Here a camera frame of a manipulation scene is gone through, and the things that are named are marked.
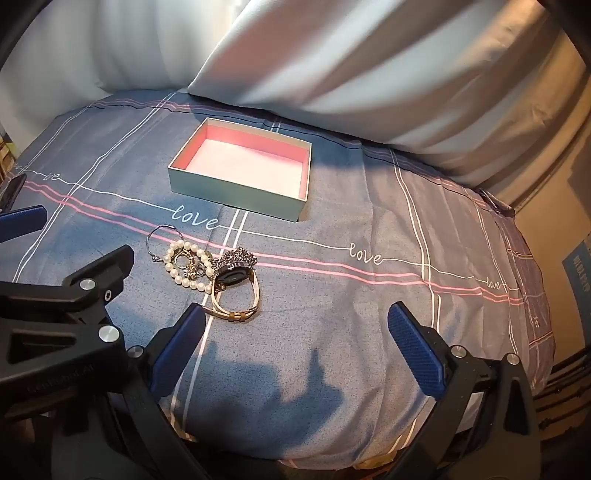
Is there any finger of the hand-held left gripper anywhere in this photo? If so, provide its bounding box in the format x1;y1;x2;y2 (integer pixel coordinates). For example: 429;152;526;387
0;246;134;385
0;205;48;243

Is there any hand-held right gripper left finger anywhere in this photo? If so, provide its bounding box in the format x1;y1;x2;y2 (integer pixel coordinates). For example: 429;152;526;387
108;302;208;480

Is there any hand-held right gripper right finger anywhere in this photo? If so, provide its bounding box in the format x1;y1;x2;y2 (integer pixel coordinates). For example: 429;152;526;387
388;302;539;480

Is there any silver hoop earring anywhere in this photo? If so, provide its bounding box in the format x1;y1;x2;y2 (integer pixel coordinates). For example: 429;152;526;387
146;224;182;265

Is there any key ring with keys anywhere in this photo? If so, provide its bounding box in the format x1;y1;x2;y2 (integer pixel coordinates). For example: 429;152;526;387
209;258;262;325

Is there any white pearl bracelet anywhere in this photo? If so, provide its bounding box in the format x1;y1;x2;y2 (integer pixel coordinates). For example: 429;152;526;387
164;240;216;293

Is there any pink-lined cardboard box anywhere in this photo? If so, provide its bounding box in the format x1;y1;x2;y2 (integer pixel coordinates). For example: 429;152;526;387
167;117;314;223

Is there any blue plaid bedsheet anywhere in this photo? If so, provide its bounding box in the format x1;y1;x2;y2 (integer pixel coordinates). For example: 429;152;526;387
0;90;555;468

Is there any large white pillow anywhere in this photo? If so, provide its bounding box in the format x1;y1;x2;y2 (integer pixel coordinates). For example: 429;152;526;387
187;0;575;188

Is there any dark strap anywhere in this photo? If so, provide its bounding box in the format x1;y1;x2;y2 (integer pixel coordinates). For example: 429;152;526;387
0;174;27;208

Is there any crystal chain necklace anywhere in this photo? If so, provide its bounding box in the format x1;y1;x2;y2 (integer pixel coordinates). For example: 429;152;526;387
217;246;259;269

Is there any blue wall poster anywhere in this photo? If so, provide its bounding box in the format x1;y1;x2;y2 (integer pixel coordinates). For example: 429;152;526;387
560;239;591;302

